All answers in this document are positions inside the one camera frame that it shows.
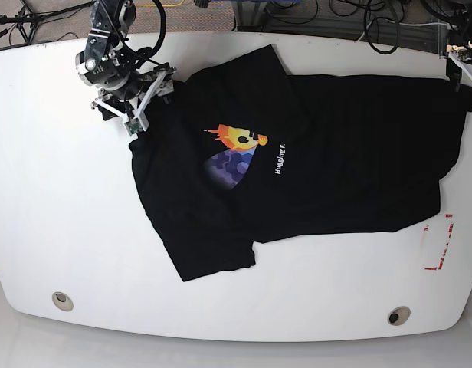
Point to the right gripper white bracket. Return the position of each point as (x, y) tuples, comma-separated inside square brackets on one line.
[(130, 96)]

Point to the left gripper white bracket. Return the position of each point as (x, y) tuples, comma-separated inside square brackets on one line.
[(458, 65)]

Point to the black graphic T-shirt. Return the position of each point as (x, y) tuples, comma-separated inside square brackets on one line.
[(247, 153)]

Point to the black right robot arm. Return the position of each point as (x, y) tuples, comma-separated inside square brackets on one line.
[(107, 56)]

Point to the black tripod stand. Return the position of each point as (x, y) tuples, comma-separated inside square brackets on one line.
[(27, 21)]

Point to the red tape rectangle marking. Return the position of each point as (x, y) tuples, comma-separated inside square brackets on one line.
[(435, 241)]

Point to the left table grommet hole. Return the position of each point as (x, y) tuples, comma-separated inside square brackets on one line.
[(62, 301)]

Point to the table grommet hole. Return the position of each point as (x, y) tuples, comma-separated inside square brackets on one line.
[(399, 316), (62, 301)]

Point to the right table grommet hole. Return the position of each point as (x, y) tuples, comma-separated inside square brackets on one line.
[(399, 316)]

